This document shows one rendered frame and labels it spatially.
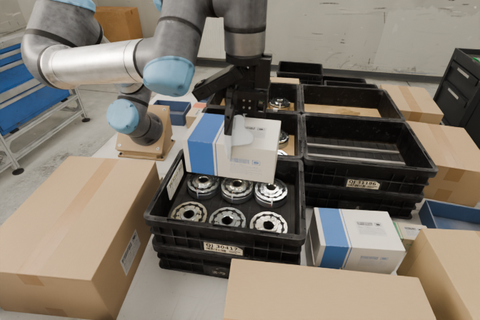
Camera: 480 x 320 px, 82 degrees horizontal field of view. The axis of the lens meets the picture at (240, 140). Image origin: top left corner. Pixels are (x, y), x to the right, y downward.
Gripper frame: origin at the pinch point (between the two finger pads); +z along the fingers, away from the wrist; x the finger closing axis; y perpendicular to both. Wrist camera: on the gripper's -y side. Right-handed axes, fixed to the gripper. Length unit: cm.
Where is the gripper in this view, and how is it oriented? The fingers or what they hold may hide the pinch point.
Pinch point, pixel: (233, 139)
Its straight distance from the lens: 63.1
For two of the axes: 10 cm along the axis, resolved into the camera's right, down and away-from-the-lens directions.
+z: -0.1, 8.2, 5.7
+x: 2.0, -5.6, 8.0
